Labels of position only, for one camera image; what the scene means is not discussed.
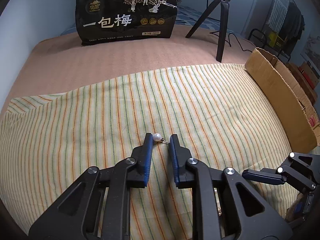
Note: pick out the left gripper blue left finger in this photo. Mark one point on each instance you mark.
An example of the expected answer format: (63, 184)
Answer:
(145, 157)

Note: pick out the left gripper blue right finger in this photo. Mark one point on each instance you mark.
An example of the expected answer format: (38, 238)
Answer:
(177, 159)

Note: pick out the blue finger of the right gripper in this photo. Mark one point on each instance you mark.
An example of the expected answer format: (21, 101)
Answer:
(298, 170)

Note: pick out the cardboard box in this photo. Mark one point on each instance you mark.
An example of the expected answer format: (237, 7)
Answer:
(268, 72)

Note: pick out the striped yellow cloth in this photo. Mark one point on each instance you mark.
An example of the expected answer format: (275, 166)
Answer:
(217, 111)

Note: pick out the orange cardboard carton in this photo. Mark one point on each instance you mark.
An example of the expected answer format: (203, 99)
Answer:
(306, 78)

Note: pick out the tan bed blanket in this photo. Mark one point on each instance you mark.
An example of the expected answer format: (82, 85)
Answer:
(62, 64)

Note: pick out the yellow box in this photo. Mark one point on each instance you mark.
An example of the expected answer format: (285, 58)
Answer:
(274, 41)

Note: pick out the black metal shoe rack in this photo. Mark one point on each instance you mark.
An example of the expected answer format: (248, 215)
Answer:
(265, 43)

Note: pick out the black snack bag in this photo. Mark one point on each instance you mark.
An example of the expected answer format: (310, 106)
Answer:
(101, 21)

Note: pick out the black clothes rack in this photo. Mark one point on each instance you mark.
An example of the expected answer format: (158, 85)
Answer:
(286, 19)

